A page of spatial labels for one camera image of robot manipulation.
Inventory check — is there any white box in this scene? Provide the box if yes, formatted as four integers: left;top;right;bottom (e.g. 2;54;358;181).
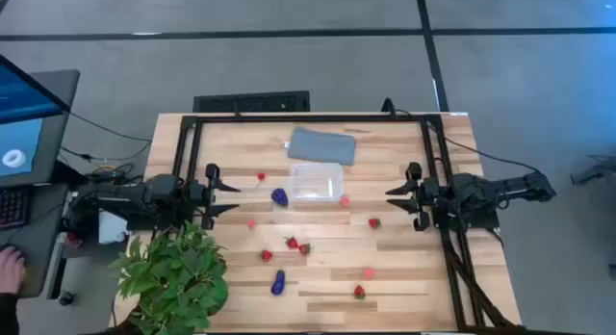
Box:
97;210;130;245

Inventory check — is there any purple toy grape bunch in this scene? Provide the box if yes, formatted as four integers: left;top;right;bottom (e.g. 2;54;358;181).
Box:
269;187;290;208

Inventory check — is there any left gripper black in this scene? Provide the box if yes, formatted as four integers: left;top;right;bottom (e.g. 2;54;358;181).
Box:
185;163;242;231

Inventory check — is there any green leafy potted plant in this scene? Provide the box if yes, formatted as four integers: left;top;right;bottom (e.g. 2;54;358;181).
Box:
108;219;230;335

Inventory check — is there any clear plastic tupperware container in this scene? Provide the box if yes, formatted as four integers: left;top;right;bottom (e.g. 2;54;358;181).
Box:
287;162;346;203

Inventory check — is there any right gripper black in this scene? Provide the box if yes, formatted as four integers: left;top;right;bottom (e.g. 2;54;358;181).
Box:
384;162;442;232

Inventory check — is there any thin black cable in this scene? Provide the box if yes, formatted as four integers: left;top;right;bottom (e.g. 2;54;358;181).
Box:
66;110;153;143
60;146;151;163

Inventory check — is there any computer monitor blue screen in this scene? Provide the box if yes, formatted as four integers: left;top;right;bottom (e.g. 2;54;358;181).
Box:
0;54;72;189

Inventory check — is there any person's forearm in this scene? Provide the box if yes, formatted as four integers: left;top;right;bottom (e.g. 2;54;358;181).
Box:
0;293;20;335

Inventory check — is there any purple toy eggplant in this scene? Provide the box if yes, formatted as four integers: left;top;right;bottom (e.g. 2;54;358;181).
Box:
269;269;287;296

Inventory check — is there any black chair base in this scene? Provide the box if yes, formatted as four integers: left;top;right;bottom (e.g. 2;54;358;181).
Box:
570;154;616;187

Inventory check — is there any grey folded cloth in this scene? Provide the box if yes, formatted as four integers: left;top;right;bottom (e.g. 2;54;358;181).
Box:
285;126;358;168

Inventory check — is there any grey desk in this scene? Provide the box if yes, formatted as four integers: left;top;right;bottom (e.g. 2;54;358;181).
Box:
0;68;81;300

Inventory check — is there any black keyboard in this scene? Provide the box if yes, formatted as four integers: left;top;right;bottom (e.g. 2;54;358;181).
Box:
0;186;33;230

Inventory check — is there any person's hand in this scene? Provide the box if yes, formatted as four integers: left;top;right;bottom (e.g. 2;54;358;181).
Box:
0;245;27;296

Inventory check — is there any black aluminium table frame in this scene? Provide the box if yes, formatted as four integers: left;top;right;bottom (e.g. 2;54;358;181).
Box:
170;111;524;334

